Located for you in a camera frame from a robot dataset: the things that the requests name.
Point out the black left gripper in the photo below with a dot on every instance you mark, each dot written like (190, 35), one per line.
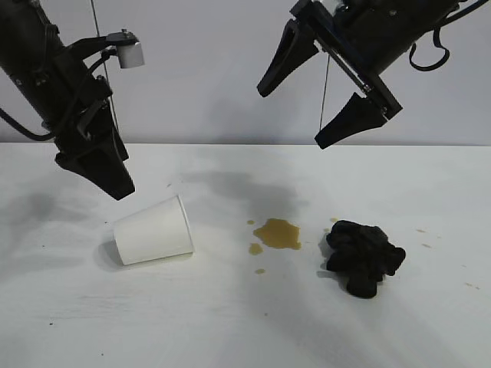
(73, 111)

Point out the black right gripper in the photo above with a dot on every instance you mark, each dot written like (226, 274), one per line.
(364, 34)

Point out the white paper cup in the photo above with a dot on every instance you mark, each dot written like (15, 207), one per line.
(153, 234)

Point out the black cloth rag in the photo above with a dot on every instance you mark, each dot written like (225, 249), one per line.
(360, 260)

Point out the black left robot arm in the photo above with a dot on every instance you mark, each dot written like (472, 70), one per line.
(23, 38)

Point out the large brown liquid puddle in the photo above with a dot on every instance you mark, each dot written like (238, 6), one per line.
(278, 234)

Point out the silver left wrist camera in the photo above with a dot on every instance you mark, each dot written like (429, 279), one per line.
(131, 57)

